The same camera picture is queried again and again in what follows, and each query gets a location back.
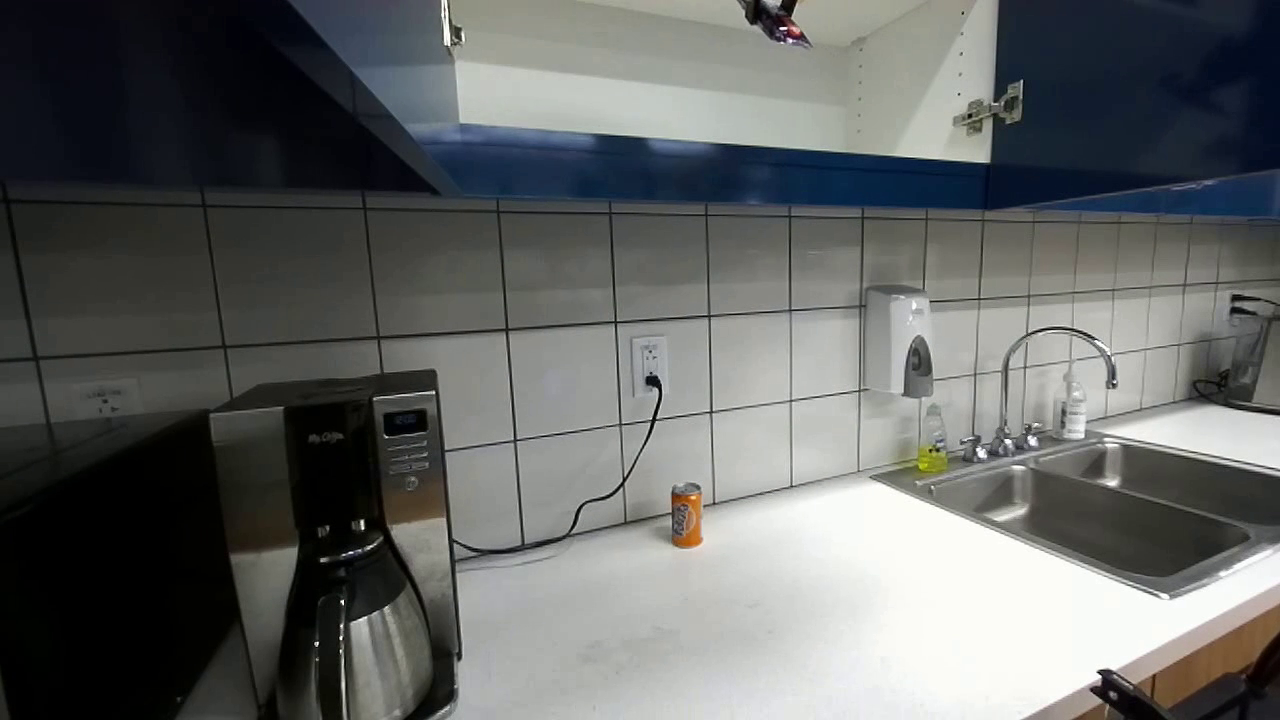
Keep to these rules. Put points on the closed dark blue cabinet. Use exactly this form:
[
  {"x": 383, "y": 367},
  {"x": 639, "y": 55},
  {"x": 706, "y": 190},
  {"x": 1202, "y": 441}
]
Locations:
[{"x": 161, "y": 95}]

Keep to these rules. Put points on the stainless steel coffee carafe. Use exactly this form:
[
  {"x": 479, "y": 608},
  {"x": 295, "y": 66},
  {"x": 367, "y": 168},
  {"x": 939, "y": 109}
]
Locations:
[{"x": 355, "y": 640}]

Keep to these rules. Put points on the white wall outlet with plug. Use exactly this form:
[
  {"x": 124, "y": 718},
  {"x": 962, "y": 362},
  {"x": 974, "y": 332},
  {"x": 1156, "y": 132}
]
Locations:
[{"x": 648, "y": 367}]

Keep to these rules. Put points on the purple protein bar packet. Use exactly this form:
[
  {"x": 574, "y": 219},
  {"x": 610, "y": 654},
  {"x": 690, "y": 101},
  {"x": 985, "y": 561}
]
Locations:
[{"x": 786, "y": 32}]

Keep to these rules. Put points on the blue cabinet with white interior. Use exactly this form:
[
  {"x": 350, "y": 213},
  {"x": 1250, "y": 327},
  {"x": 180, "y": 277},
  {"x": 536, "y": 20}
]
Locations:
[{"x": 665, "y": 101}]

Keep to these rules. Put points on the white empty wall outlet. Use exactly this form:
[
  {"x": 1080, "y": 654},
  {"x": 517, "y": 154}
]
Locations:
[{"x": 108, "y": 399}]

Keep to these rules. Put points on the yellow dish soap bottle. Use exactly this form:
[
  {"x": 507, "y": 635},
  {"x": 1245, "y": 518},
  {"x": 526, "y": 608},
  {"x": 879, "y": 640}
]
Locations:
[{"x": 928, "y": 450}]

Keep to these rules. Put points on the small white bottle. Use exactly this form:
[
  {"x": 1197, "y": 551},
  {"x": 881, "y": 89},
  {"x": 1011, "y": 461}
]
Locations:
[{"x": 1073, "y": 413}]

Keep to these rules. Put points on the black microwave oven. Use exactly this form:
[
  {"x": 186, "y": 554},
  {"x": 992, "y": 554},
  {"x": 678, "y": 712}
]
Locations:
[{"x": 104, "y": 572}]

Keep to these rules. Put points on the chrome gooseneck faucet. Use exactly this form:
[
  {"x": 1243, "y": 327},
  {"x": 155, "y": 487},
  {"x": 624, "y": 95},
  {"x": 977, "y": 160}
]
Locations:
[{"x": 1035, "y": 384}]

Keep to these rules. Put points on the blue cabinet door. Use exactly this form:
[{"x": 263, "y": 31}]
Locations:
[{"x": 1134, "y": 81}]

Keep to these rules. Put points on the silver cabinet door hinge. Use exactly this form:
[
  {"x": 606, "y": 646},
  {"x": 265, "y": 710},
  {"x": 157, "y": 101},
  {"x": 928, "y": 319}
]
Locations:
[{"x": 989, "y": 109}]

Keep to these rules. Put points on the orange soda can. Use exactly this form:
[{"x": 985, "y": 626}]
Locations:
[{"x": 685, "y": 514}]

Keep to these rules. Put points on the stainless steel sink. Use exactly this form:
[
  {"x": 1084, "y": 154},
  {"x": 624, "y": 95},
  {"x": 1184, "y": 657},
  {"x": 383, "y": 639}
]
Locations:
[{"x": 1134, "y": 514}]

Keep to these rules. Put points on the black appliance by wall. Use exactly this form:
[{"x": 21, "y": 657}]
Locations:
[{"x": 1255, "y": 348}]

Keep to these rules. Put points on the white wall soap dispenser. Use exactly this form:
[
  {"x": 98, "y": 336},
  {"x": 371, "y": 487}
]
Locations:
[{"x": 902, "y": 340}]

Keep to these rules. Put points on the black chair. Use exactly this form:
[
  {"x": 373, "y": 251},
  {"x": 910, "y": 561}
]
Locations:
[{"x": 1184, "y": 692}]

